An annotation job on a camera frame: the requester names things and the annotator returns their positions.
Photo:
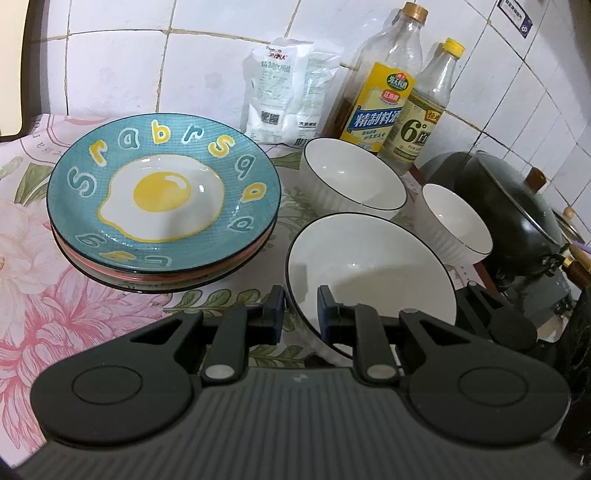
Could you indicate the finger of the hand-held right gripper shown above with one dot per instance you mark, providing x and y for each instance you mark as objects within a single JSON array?
[{"x": 503, "y": 323}]

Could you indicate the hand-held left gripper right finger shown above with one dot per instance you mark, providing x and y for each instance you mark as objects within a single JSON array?
[{"x": 325, "y": 314}]

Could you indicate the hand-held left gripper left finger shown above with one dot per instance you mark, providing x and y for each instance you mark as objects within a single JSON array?
[{"x": 275, "y": 318}]

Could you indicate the white ribbed bowl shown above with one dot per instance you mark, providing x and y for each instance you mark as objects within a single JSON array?
[
  {"x": 369, "y": 277},
  {"x": 351, "y": 175},
  {"x": 455, "y": 217}
]

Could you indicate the white sun print plate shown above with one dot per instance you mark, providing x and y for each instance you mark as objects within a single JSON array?
[{"x": 157, "y": 286}]

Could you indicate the blue fried egg plate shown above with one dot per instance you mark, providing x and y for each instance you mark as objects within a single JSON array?
[{"x": 161, "y": 184}]

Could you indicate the pink bear print plate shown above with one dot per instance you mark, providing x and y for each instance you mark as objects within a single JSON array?
[{"x": 74, "y": 256}]

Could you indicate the black gas stove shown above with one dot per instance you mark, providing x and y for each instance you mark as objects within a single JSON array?
[{"x": 549, "y": 295}]

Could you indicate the black cooking pot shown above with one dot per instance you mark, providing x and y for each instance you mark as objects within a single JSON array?
[{"x": 498, "y": 240}]

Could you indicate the glass pot lid wooden knob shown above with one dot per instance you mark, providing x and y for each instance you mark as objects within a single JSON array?
[{"x": 512, "y": 175}]

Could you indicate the yellow cap vinegar bottle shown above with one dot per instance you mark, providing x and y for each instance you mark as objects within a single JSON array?
[{"x": 415, "y": 134}]

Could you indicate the floral tablecloth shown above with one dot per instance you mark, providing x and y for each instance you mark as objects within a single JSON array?
[{"x": 69, "y": 314}]

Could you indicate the yellow label cooking wine bottle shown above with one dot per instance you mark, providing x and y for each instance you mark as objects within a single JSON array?
[{"x": 374, "y": 110}]

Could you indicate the white seasoning packet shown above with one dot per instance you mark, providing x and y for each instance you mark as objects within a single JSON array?
[
  {"x": 318, "y": 101},
  {"x": 272, "y": 92}
]

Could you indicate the cream cutting board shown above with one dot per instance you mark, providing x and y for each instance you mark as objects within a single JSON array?
[{"x": 9, "y": 92}]

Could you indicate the blue wall sticker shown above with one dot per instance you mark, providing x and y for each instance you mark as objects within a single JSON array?
[{"x": 515, "y": 16}]

